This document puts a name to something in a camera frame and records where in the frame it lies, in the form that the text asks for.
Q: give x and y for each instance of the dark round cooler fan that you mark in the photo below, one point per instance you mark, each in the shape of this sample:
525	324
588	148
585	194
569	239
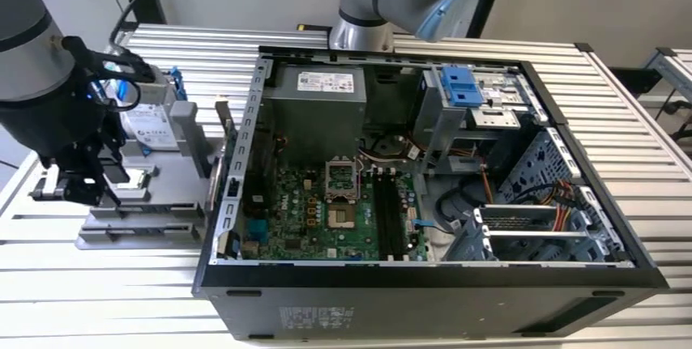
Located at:
386	144

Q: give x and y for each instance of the CPU socket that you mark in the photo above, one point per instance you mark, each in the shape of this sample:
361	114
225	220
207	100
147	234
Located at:
341	215

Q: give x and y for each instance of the green motherboard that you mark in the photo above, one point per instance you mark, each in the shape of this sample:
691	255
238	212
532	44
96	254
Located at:
291	223

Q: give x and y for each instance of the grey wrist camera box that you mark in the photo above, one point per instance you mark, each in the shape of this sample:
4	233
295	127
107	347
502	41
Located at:
154	90

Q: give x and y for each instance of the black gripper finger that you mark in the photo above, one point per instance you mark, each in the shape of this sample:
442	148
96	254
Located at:
75	183
115	167

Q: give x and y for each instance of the metal disk bay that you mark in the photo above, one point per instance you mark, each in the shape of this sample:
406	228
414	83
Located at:
518	235

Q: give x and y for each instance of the grey power supply unit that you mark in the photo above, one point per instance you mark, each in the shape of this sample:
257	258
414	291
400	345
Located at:
313	122

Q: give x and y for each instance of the green graphics card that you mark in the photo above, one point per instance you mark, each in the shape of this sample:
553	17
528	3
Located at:
230	134

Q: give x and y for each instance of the black table corner cap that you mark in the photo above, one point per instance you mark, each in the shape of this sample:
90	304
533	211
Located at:
583	46
130	26

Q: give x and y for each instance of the silver CPU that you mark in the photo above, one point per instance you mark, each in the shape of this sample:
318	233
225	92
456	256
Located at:
138	181

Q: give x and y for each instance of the thin metal locking lever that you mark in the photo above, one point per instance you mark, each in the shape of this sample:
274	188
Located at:
361	181

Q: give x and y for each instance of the grey parts rack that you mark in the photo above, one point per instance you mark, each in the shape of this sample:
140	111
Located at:
172	187

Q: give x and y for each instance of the blue data plug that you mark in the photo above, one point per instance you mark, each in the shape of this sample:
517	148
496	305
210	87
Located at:
421	222

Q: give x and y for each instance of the black PC case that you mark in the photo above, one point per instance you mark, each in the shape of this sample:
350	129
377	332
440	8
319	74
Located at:
378	304

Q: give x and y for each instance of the black RAM slot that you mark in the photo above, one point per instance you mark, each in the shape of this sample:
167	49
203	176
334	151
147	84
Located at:
388	215
381	215
401	215
394	215

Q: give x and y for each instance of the grey metal drive cage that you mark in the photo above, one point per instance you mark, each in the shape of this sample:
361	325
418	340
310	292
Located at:
438	122

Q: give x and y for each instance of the black box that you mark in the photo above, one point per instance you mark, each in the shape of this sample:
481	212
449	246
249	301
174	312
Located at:
635	79

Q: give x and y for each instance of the blue plastic drive latch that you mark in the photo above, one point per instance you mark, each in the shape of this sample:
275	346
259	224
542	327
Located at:
460	82

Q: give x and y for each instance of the yellow tipped plug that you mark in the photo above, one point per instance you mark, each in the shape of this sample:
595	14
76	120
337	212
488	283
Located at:
302	27

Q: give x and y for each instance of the metal slat side table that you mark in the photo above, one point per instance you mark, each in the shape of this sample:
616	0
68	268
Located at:
671	63

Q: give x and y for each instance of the blue expansion slot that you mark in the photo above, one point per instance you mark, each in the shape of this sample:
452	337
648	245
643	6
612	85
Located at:
258	231

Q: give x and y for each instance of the hard disk in blue carrier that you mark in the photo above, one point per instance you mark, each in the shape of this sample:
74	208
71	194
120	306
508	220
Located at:
154	130

